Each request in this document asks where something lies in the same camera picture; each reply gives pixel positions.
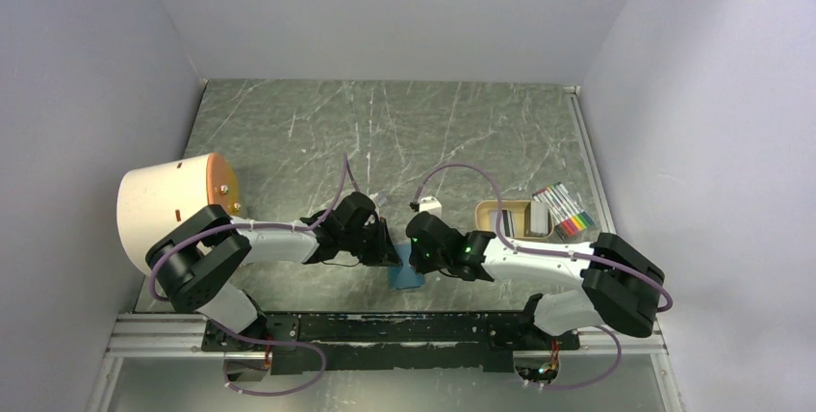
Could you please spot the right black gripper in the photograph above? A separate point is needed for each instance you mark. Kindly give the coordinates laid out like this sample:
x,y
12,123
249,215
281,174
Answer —
x,y
420,266

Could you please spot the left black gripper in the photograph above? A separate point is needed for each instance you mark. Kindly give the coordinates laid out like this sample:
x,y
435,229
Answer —
x,y
384,252

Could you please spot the blue leather card holder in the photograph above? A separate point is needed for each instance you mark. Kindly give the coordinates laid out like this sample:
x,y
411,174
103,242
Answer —
x,y
404,278

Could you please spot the grey striped loose card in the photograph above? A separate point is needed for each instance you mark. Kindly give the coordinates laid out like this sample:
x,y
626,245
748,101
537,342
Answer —
x,y
504,221

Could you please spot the tan card tray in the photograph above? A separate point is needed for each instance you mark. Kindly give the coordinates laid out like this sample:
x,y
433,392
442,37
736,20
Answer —
x,y
520,208

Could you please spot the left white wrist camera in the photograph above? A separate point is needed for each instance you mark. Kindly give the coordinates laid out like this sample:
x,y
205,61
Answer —
x,y
379,199

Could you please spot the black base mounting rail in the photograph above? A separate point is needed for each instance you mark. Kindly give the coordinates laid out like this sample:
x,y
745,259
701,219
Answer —
x,y
304,342

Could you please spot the credit cards stack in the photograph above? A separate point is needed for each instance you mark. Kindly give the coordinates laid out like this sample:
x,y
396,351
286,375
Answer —
x,y
539,222

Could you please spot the coloured marker pack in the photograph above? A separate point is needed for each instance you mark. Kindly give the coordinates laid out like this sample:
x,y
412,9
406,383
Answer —
x,y
569,217

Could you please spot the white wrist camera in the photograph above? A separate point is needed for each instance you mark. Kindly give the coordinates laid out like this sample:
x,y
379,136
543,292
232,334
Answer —
x,y
379,199
429,204

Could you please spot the cream cylindrical container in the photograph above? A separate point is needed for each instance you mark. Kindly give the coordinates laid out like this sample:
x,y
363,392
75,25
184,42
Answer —
x,y
152,201

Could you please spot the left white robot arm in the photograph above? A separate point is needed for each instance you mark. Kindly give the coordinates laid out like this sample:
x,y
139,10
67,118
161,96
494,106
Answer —
x,y
193,264

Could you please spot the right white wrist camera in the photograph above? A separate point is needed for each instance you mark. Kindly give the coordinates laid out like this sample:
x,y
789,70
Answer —
x,y
429,204

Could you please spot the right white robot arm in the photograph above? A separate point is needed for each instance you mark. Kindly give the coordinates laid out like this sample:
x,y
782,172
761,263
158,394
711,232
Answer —
x,y
606,281

